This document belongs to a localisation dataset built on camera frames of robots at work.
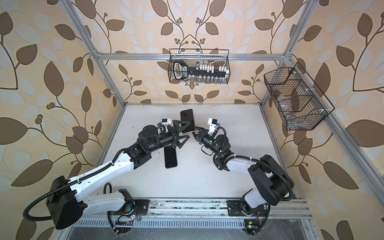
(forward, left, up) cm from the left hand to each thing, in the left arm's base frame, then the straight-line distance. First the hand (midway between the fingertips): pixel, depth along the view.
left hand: (191, 129), depth 65 cm
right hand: (+5, +2, -7) cm, 9 cm away
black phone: (+2, +15, -34) cm, 37 cm away
